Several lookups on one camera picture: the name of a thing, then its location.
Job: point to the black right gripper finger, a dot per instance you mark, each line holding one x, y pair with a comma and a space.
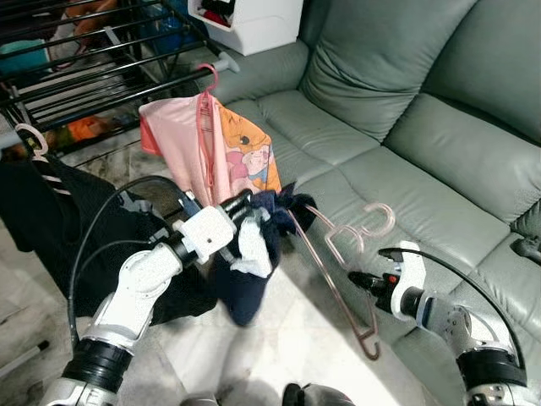
363, 282

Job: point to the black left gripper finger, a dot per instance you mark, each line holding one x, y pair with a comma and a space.
237, 203

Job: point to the brownish pink hanger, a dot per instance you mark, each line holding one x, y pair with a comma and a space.
342, 292

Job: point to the pale pink plastic hanger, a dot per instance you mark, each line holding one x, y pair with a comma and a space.
392, 222

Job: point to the navy garment with white patch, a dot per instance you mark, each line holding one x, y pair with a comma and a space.
245, 296

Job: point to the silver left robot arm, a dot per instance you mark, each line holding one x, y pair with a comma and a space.
135, 288

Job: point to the pink cartoon print shirt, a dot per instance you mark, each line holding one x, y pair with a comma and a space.
177, 135

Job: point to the grey robot right leg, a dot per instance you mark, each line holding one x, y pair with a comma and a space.
317, 396

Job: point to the black metal drying rack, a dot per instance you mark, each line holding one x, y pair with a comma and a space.
224, 62

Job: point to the grey green leather sofa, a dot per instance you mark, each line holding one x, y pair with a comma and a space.
439, 152

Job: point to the white storage box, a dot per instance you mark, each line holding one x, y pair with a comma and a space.
254, 30

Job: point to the black garment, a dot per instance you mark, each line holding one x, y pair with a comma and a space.
51, 220

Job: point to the teal cushion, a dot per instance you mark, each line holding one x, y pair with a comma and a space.
21, 55

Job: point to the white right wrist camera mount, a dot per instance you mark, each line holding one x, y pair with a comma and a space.
410, 266

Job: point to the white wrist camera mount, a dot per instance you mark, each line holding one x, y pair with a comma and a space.
410, 266
203, 233

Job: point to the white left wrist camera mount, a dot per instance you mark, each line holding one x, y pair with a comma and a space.
203, 233

